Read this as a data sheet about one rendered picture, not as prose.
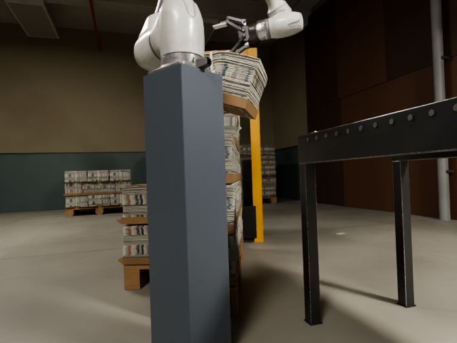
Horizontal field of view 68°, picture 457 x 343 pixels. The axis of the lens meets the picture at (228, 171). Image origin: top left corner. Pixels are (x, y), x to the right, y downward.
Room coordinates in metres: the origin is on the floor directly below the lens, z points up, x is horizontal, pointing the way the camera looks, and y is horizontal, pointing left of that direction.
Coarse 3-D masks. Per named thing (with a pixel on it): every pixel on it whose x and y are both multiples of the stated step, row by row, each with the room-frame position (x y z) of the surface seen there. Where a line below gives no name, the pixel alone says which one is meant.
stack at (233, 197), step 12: (228, 144) 1.51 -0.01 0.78; (228, 156) 1.51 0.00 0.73; (228, 168) 1.51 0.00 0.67; (228, 192) 1.51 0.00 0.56; (228, 204) 1.52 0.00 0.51; (240, 204) 2.58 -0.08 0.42; (228, 216) 1.52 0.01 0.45; (240, 216) 2.45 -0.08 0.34; (240, 228) 2.31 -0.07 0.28; (228, 240) 1.52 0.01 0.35; (240, 240) 2.36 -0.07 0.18; (228, 252) 1.51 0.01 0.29; (240, 252) 2.18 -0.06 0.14; (228, 264) 1.52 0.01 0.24; (240, 264) 2.11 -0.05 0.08; (240, 276) 2.04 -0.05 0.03
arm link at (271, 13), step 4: (268, 0) 1.61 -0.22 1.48; (272, 0) 1.61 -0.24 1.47; (276, 0) 1.61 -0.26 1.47; (280, 0) 1.62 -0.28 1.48; (268, 4) 1.63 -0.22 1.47; (272, 4) 1.62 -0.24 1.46; (276, 4) 1.61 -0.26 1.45; (280, 4) 1.60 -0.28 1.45; (284, 4) 1.61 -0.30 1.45; (268, 8) 1.65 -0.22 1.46; (272, 8) 1.62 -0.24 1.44; (276, 8) 1.61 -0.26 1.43; (280, 8) 1.61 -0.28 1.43; (284, 8) 1.60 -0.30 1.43; (288, 8) 1.61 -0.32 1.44; (268, 12) 1.65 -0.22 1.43; (272, 12) 1.62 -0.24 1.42; (276, 12) 1.61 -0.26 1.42; (272, 16) 1.63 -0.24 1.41
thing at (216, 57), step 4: (216, 52) 1.50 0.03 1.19; (220, 52) 1.50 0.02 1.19; (204, 56) 1.51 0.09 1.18; (208, 56) 1.51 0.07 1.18; (212, 56) 1.51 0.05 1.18; (216, 56) 1.50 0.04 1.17; (220, 56) 1.50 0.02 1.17; (212, 60) 1.51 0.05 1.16; (216, 60) 1.50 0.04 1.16; (220, 60) 1.49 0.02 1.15; (216, 64) 1.50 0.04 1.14; (208, 68) 1.51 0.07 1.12; (216, 68) 1.50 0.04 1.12; (224, 112) 1.72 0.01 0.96; (228, 112) 1.73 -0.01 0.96
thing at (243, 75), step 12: (228, 60) 1.49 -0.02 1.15; (240, 60) 1.47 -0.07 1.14; (252, 60) 1.46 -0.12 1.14; (228, 72) 1.48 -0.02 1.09; (240, 72) 1.47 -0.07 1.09; (252, 72) 1.46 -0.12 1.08; (264, 72) 1.60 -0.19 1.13; (228, 84) 1.48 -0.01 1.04; (240, 84) 1.47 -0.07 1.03; (252, 84) 1.50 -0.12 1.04; (264, 84) 1.69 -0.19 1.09; (240, 96) 1.47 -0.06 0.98; (252, 96) 1.55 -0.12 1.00; (228, 108) 1.56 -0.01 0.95; (240, 108) 1.48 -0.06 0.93
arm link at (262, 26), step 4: (260, 20) 1.55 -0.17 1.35; (264, 20) 1.54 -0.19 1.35; (256, 24) 1.57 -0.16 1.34; (260, 24) 1.54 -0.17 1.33; (264, 24) 1.54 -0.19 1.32; (268, 24) 1.54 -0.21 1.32; (256, 28) 1.56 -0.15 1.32; (260, 28) 1.54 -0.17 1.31; (264, 28) 1.54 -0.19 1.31; (268, 28) 1.53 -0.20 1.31; (256, 32) 1.56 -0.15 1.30; (260, 32) 1.55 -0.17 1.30; (264, 32) 1.55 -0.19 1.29; (268, 32) 1.54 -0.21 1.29; (260, 36) 1.56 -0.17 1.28; (264, 36) 1.56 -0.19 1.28; (268, 36) 1.56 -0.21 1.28; (260, 40) 1.60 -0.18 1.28
